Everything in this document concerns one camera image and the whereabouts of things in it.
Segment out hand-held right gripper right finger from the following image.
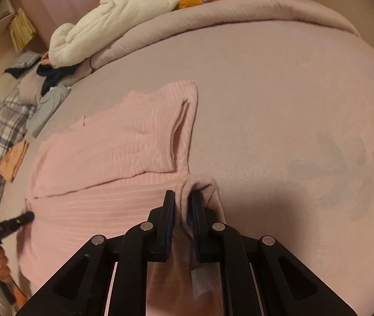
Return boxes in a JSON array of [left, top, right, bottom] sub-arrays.
[[190, 192, 356, 316]]

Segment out grey pillow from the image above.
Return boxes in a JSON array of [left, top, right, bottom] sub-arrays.
[[0, 72, 44, 110]]

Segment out pink knit sweater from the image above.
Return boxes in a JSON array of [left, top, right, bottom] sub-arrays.
[[19, 80, 227, 316]]

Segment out folded grey-blue garment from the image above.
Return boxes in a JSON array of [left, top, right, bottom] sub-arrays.
[[26, 85, 72, 139]]

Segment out white plush goose orange feet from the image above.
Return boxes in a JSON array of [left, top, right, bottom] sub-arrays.
[[48, 0, 234, 68]]

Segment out mauve duvet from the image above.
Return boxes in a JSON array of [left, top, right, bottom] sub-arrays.
[[75, 0, 361, 77]]

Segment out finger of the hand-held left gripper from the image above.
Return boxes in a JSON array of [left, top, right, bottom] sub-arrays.
[[0, 212, 36, 238]]

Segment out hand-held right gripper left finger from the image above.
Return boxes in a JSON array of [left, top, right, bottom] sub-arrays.
[[16, 190, 177, 316]]

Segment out yellow hanging cloth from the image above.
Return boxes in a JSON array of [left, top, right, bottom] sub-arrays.
[[9, 8, 37, 53]]

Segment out folded orange garment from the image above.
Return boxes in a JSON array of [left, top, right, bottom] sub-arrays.
[[0, 140, 30, 183]]

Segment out person's left hand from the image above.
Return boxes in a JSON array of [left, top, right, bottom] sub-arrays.
[[0, 248, 13, 281]]

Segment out striped blue pillow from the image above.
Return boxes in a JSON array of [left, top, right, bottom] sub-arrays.
[[4, 51, 43, 80]]

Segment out dark navy garment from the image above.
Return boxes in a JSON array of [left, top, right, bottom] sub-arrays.
[[37, 62, 82, 95]]

